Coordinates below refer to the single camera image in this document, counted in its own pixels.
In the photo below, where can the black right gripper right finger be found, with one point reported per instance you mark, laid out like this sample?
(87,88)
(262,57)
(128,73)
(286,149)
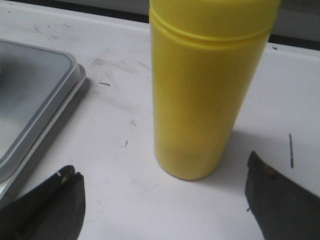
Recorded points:
(283,209)

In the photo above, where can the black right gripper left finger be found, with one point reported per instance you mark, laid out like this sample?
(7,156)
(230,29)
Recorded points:
(54,210)

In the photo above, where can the yellow squeeze bottle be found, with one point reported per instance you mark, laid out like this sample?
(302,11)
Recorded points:
(204,54)

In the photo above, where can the silver electronic kitchen scale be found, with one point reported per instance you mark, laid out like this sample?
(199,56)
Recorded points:
(36,85)

